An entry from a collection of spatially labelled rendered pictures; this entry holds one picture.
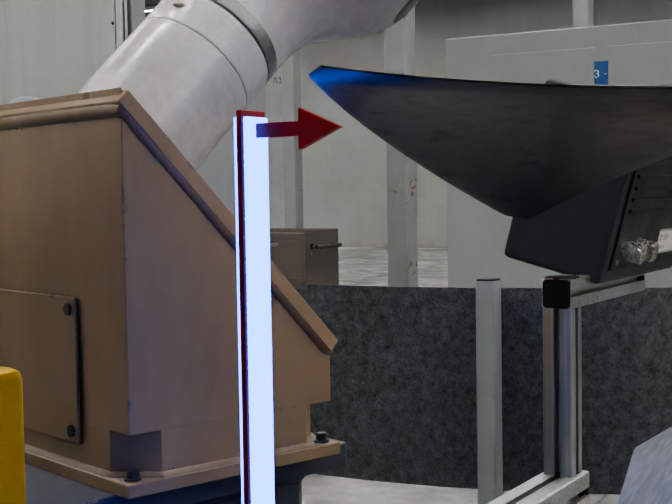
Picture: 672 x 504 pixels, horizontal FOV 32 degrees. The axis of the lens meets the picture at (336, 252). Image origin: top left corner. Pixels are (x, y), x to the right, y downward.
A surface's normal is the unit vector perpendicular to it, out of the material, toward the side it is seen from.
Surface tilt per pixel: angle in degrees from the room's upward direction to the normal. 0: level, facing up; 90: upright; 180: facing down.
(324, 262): 90
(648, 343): 90
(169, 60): 63
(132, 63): 51
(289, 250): 90
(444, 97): 169
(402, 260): 90
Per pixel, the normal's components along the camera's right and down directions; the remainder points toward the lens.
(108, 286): -0.75, 0.04
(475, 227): -0.51, 0.05
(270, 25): 0.71, 0.06
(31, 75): 0.85, 0.00
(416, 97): -0.14, 0.98
